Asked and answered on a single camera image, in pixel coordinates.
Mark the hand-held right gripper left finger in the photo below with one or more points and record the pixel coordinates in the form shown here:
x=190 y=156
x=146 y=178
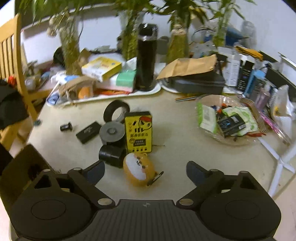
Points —
x=96 y=172

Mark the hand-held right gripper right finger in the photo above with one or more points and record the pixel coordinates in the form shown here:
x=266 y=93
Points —
x=195 y=172

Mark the grey tape roll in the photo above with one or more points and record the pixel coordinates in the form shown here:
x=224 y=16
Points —
x=106 y=138

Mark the orange plush toy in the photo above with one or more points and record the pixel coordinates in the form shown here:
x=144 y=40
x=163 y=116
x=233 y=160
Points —
x=138 y=171

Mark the thin black tape roll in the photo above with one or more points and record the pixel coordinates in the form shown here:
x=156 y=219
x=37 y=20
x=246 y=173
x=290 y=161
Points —
x=108 y=114

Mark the wide black tape roll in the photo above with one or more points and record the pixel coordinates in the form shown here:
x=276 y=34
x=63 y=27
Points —
x=111 y=157

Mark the flat black rectangular box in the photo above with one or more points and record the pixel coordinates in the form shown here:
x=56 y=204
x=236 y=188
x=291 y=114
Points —
x=89 y=133

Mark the small black cylinder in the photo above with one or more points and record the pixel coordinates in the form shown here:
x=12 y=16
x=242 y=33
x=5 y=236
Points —
x=66 y=127

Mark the yellow printed box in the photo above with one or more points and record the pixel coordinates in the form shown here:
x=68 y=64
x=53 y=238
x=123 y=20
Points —
x=138 y=139

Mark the round shallow bowl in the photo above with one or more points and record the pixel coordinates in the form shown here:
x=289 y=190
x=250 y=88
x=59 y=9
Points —
x=240 y=141

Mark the white and green wipes pack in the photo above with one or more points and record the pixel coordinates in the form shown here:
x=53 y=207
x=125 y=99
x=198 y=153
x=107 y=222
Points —
x=207 y=118

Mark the black cloth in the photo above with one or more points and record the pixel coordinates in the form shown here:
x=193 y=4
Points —
x=9 y=104

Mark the small black packet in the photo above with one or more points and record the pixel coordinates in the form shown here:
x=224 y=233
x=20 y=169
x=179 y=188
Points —
x=231 y=125

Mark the striped chopsticks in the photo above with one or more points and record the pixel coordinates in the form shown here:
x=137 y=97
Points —
x=187 y=98

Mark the green patterned wipes pack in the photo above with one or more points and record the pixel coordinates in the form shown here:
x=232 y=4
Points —
x=241 y=113

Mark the orange labelled jar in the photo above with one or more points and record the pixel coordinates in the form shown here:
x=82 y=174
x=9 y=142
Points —
x=85 y=92

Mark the red packet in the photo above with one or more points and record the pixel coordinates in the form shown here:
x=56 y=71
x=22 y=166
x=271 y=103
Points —
x=111 y=92

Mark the bundle of striped straws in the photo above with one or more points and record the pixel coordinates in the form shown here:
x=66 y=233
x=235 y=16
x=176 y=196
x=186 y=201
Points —
x=254 y=111

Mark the white tripod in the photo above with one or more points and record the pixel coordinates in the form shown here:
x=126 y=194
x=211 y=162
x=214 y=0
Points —
x=281 y=162

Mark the white tissue pack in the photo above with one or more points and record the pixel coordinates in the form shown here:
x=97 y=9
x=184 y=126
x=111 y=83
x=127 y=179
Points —
x=108 y=84

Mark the wooden chair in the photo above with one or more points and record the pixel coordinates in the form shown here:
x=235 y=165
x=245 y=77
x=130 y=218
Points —
x=19 y=69

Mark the brown cloth bag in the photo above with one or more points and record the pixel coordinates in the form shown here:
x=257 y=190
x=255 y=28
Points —
x=74 y=83

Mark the white tray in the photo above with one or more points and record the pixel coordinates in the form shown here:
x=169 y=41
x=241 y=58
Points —
x=148 y=93

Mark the pink bottle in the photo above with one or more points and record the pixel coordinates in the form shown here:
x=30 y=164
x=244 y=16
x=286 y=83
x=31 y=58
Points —
x=262 y=97

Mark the yellow and white carton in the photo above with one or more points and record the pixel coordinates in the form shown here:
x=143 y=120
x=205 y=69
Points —
x=101 y=67

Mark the blue carton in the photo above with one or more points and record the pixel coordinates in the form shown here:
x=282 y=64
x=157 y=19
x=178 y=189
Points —
x=254 y=83

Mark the brown paper envelope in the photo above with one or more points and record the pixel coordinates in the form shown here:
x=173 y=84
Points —
x=185 y=66

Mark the black carton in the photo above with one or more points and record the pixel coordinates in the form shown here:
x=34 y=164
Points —
x=244 y=74

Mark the white plastic bag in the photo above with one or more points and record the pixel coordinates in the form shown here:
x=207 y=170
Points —
x=282 y=104

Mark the black thermos bottle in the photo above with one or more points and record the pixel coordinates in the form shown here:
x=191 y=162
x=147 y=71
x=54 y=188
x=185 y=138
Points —
x=145 y=64

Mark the bamboo plant in glass vase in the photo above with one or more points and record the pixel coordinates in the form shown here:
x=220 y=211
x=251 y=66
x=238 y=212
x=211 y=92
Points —
x=178 y=39
x=129 y=34
x=219 y=23
x=69 y=46

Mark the yellow padded envelope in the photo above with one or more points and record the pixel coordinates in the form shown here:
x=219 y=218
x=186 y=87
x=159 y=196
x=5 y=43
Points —
x=249 y=53

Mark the grey cup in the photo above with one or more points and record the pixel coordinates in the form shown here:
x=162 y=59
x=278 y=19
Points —
x=163 y=45

